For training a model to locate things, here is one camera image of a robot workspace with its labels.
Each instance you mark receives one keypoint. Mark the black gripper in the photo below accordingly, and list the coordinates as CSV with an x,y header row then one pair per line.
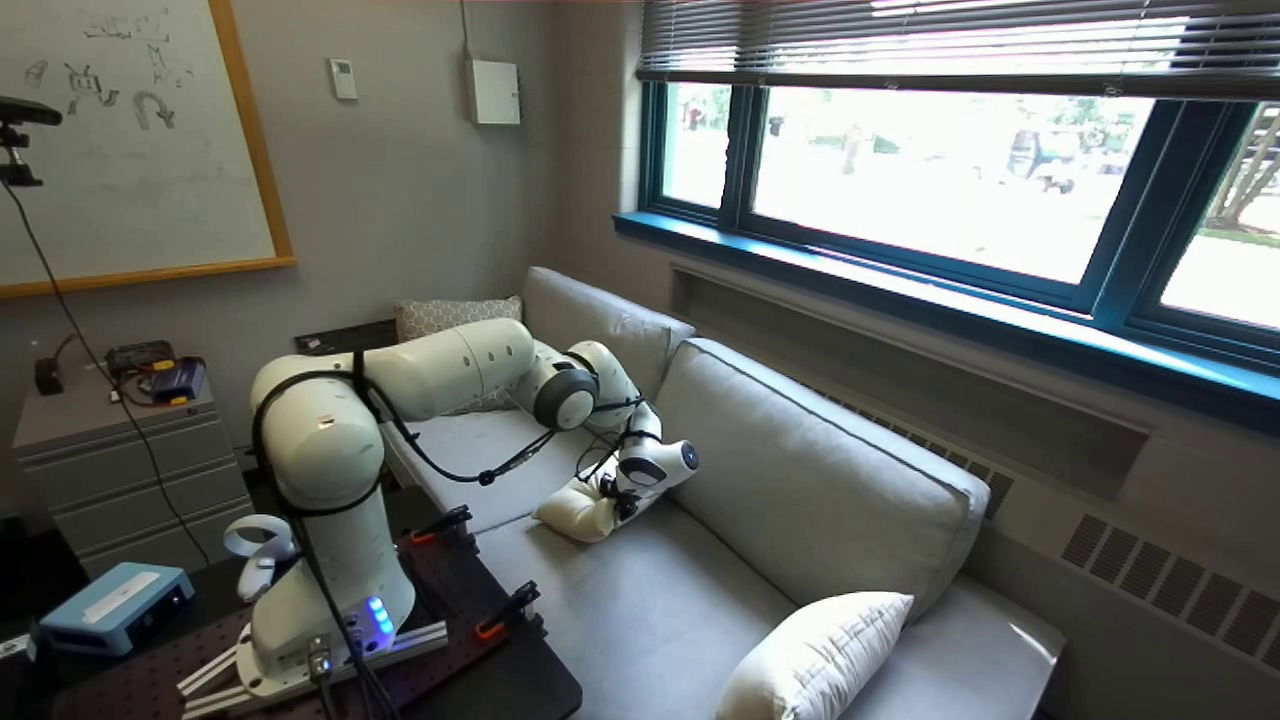
x,y
624,488

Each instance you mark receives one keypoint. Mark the small cream pillow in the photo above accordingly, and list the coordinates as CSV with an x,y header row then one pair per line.
x,y
573,515

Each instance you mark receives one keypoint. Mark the large cream pillow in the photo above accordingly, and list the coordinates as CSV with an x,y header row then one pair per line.
x,y
823,654

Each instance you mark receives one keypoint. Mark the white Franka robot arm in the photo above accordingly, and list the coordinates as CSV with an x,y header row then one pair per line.
x,y
323,454

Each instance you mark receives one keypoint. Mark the orange black clamp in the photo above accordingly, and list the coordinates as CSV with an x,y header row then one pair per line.
x,y
511,608
437,526

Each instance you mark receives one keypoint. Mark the black robot table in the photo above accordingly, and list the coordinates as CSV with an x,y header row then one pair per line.
x,y
521,683

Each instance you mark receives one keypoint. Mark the grey fabric sofa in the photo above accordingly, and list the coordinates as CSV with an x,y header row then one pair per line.
x,y
867,494

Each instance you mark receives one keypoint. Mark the white VR controller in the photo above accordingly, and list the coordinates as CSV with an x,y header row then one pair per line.
x,y
256,543

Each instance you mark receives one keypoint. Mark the blue purple gadget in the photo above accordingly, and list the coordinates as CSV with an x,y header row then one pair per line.
x,y
178,382

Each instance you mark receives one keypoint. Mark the grey drawer cabinet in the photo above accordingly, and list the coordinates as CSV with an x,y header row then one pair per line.
x,y
121,480

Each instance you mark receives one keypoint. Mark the black orange device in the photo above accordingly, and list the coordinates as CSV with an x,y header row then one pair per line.
x,y
137,359

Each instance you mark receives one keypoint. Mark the light blue box device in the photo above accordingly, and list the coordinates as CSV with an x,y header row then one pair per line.
x,y
112,606

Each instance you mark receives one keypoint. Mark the dark window blinds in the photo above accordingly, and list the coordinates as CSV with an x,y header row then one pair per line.
x,y
935,42

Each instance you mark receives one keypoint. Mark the grey radiator cover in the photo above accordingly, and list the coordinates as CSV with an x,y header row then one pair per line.
x,y
1202,467

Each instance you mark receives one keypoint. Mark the small black stand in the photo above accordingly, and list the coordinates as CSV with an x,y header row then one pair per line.
x,y
50,376

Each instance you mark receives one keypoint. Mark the wood framed whiteboard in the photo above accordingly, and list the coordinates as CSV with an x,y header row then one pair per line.
x,y
135,144

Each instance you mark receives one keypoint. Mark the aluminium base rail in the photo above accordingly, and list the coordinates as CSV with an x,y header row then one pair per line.
x,y
415,638

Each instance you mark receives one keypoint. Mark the black wall power strip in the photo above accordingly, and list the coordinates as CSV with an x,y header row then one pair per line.
x,y
343,335

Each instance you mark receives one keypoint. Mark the white wall box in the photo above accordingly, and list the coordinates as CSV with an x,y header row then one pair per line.
x,y
493,94

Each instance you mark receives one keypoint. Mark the white wall thermostat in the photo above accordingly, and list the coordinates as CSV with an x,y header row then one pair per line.
x,y
347,82

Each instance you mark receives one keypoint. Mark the teal window frame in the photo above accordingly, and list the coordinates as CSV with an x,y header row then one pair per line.
x,y
1127,264

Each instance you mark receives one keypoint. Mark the black camera on stand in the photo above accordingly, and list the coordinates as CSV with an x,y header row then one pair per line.
x,y
26,115

